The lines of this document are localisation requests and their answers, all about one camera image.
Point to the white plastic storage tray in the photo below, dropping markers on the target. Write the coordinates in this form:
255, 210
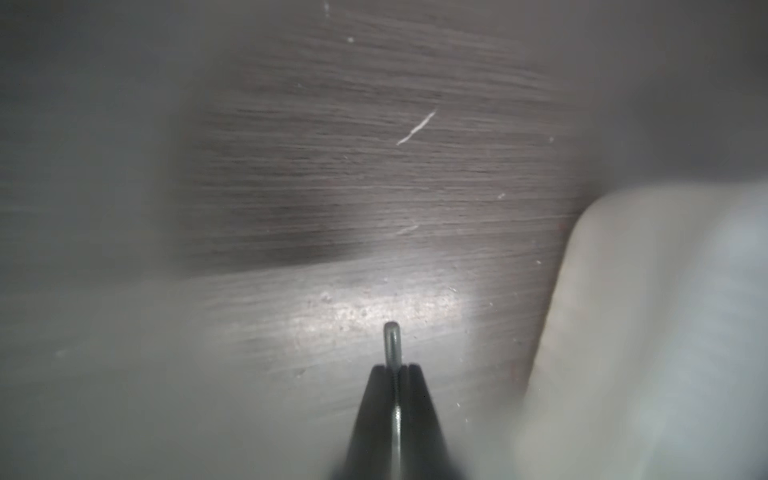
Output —
652, 363

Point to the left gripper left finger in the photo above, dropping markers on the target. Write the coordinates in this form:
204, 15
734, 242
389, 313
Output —
369, 453

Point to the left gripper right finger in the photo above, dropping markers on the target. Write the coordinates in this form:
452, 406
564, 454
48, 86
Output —
424, 453

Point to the silver screw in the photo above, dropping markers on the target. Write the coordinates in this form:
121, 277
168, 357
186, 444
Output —
393, 361

